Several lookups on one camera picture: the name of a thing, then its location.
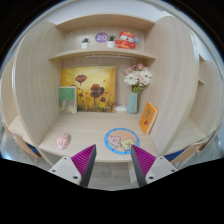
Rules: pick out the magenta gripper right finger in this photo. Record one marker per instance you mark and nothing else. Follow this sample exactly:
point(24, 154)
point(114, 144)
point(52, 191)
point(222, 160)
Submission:
point(149, 168)

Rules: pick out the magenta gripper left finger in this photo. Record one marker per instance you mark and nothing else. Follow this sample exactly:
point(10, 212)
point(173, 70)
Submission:
point(78, 168)

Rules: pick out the pink computer mouse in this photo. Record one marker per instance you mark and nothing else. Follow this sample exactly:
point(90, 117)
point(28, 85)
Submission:
point(63, 141)

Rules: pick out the round cartoon mouse pad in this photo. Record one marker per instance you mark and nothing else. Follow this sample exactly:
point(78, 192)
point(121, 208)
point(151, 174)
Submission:
point(120, 140)

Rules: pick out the wooden chair right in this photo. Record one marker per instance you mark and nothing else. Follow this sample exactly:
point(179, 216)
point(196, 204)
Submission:
point(192, 149)

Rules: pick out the wooden chair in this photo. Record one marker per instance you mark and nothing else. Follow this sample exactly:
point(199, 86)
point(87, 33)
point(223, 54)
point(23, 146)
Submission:
point(192, 149)
point(25, 147)

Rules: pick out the wooden chair left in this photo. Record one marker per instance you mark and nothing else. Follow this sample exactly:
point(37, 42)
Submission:
point(25, 147)

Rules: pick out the orange book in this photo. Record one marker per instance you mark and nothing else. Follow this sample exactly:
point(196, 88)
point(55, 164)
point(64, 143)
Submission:
point(148, 117)

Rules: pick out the light blue vase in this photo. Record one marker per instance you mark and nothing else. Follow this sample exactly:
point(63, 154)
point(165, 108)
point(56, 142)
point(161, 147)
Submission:
point(132, 104)

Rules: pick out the small white box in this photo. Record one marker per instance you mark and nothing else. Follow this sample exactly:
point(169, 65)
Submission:
point(120, 108)

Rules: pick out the green book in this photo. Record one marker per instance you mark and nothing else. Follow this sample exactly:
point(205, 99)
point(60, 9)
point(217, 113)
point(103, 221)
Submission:
point(68, 100)

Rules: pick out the poppy flower painting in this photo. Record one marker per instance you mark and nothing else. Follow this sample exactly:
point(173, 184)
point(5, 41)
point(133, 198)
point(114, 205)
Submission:
point(95, 87)

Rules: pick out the wooden desk hutch shelf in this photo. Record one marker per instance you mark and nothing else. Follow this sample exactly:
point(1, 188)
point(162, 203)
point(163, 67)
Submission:
point(187, 89)

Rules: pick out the pink white flower bouquet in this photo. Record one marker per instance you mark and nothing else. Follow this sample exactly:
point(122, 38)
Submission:
point(137, 77)

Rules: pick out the small potted plant left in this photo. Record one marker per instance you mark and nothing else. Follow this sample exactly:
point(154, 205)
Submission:
point(85, 43)

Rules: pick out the small potted plant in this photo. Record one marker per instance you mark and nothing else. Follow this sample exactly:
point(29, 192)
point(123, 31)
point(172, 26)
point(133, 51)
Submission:
point(85, 43)
point(111, 41)

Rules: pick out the red fortune doll figurine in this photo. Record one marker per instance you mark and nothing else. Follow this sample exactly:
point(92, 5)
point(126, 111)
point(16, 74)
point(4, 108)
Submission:
point(127, 40)

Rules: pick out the small potted plant right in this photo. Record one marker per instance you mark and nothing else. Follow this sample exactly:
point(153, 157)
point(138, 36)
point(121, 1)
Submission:
point(111, 41)

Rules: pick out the purple round number sign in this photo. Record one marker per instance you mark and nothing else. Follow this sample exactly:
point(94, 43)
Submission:
point(102, 37)

